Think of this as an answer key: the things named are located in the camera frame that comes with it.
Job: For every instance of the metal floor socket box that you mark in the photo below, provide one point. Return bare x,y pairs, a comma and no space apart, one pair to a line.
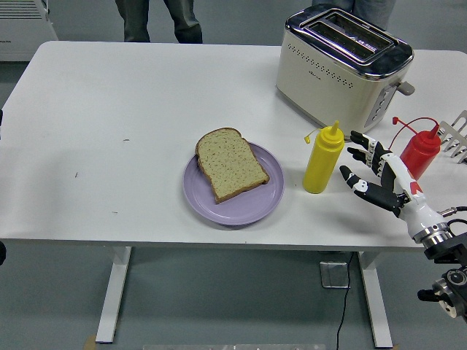
330,273

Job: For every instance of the yellow squeeze bottle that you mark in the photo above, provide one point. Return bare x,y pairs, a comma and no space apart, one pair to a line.
321,164

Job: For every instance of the red squeeze bottle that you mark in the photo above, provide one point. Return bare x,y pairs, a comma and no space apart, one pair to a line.
423,149

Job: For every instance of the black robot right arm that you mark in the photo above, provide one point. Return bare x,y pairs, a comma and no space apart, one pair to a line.
447,251

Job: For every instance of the white appliance with vents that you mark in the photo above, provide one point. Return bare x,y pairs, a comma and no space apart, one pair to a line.
22,36

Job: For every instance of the person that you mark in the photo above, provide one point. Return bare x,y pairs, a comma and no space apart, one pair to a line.
136,22

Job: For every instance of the purple plate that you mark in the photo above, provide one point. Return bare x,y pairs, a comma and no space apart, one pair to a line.
248,204

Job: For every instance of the silver metal tongs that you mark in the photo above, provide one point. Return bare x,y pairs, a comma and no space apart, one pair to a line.
458,144

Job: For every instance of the cream and chrome toaster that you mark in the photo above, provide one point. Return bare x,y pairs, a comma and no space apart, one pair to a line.
328,91

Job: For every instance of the bread slice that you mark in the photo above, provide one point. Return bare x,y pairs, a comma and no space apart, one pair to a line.
230,167
198,161

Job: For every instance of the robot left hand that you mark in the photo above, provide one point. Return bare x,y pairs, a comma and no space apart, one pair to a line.
2,253

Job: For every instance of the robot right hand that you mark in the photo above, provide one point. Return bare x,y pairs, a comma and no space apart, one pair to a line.
405,189

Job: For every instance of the white table leg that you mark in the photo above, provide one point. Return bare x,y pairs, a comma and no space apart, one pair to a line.
376,299
113,291

